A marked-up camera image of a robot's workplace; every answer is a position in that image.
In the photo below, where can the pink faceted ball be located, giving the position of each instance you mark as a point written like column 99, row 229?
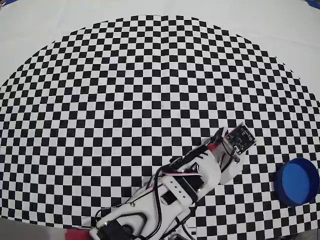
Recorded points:
column 211, row 147

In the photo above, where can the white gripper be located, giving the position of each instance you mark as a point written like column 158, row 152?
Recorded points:
column 217, row 138

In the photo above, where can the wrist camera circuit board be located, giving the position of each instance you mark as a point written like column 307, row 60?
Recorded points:
column 240, row 137

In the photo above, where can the blue round box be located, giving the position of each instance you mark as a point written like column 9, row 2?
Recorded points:
column 300, row 182

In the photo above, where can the red flat object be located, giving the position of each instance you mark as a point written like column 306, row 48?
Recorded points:
column 77, row 235

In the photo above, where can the black white checkerboard mat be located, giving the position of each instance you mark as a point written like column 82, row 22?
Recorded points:
column 100, row 75

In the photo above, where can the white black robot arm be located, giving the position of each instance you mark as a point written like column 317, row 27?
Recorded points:
column 150, row 210

